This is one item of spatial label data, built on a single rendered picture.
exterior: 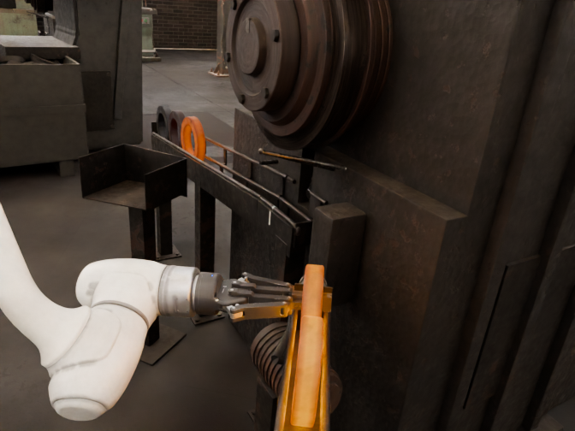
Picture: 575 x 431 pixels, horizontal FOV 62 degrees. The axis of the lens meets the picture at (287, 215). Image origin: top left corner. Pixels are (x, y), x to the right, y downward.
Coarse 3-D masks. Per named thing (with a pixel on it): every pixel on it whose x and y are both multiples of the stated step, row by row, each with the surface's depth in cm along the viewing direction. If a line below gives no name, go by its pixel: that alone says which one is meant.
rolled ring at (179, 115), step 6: (174, 114) 197; (180, 114) 195; (174, 120) 202; (180, 120) 193; (174, 126) 205; (180, 126) 192; (174, 132) 206; (180, 132) 193; (174, 138) 206; (180, 138) 194; (180, 144) 196
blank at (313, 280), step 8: (312, 264) 86; (312, 272) 82; (320, 272) 82; (304, 280) 80; (312, 280) 80; (320, 280) 80; (304, 288) 79; (312, 288) 79; (320, 288) 79; (304, 296) 79; (312, 296) 78; (320, 296) 78; (304, 304) 78; (312, 304) 78; (320, 304) 78; (304, 312) 78; (312, 312) 78; (320, 312) 78
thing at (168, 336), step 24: (96, 168) 157; (120, 168) 167; (144, 168) 166; (168, 168) 149; (96, 192) 159; (120, 192) 159; (144, 192) 159; (168, 192) 152; (144, 216) 157; (144, 240) 160; (168, 336) 184; (144, 360) 171
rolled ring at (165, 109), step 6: (162, 108) 210; (168, 108) 210; (162, 114) 217; (168, 114) 208; (162, 120) 220; (168, 120) 207; (162, 126) 221; (168, 126) 207; (162, 132) 221; (168, 132) 208; (168, 138) 210
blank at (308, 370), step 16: (304, 320) 70; (320, 320) 70; (304, 336) 66; (320, 336) 67; (304, 352) 65; (320, 352) 65; (304, 368) 64; (320, 368) 64; (304, 384) 64; (304, 400) 64; (304, 416) 65
